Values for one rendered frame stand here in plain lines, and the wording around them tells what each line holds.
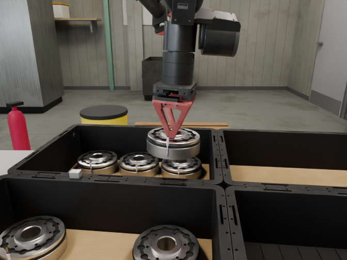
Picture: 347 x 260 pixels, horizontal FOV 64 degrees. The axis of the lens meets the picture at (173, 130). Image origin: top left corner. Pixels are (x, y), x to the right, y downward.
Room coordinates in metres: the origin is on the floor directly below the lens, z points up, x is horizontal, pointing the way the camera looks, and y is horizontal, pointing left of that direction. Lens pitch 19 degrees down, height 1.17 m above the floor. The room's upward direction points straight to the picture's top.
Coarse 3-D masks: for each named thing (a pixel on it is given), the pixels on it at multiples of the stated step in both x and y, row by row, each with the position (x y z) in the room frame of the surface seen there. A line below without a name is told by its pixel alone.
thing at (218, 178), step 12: (216, 132) 0.68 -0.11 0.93; (48, 144) 0.59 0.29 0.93; (216, 144) 0.59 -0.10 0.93; (36, 156) 0.54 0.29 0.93; (216, 156) 0.53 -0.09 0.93; (12, 168) 0.47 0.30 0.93; (216, 168) 0.47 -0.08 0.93; (144, 180) 0.43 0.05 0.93; (156, 180) 0.43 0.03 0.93; (168, 180) 0.43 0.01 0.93; (180, 180) 0.43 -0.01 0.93; (192, 180) 0.43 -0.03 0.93; (204, 180) 0.43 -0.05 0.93; (216, 180) 0.43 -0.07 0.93
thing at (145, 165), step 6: (126, 156) 0.68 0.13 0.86; (150, 156) 0.68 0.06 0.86; (120, 162) 0.64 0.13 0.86; (126, 162) 0.64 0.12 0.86; (144, 162) 0.64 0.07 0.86; (150, 162) 0.64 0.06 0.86; (156, 162) 0.64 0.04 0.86; (126, 168) 0.61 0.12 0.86; (132, 168) 0.61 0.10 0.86; (138, 168) 0.61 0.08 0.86; (144, 168) 0.61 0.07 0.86
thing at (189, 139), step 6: (150, 132) 0.51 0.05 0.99; (156, 132) 0.52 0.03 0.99; (186, 132) 0.52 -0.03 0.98; (192, 132) 0.53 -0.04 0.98; (150, 138) 0.48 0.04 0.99; (156, 138) 0.48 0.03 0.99; (162, 138) 0.48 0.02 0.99; (174, 138) 0.48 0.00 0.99; (180, 138) 0.49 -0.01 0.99; (186, 138) 0.49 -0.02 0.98; (192, 138) 0.50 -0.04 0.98; (198, 138) 0.49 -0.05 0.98; (162, 144) 0.46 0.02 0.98; (174, 144) 0.46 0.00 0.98; (180, 144) 0.46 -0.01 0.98; (186, 144) 0.46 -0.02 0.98
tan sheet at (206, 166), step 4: (76, 164) 0.69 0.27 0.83; (160, 164) 0.69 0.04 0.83; (204, 164) 0.69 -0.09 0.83; (208, 164) 0.69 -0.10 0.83; (72, 168) 0.67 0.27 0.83; (76, 168) 0.67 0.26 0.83; (160, 168) 0.67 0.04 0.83; (204, 168) 0.67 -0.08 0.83; (208, 168) 0.67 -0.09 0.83; (116, 172) 0.65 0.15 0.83; (160, 172) 0.65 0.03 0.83; (204, 172) 0.65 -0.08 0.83; (208, 172) 0.65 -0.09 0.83; (156, 176) 0.62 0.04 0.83; (160, 176) 0.62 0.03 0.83; (200, 176) 0.62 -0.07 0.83; (204, 176) 0.62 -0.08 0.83; (208, 176) 0.62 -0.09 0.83
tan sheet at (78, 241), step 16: (80, 240) 0.39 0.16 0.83; (96, 240) 0.39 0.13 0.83; (112, 240) 0.39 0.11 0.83; (128, 240) 0.39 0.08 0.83; (208, 240) 0.39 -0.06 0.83; (64, 256) 0.36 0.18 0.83; (80, 256) 0.36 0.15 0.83; (96, 256) 0.36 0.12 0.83; (112, 256) 0.36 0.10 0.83; (128, 256) 0.36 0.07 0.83; (208, 256) 0.36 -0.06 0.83
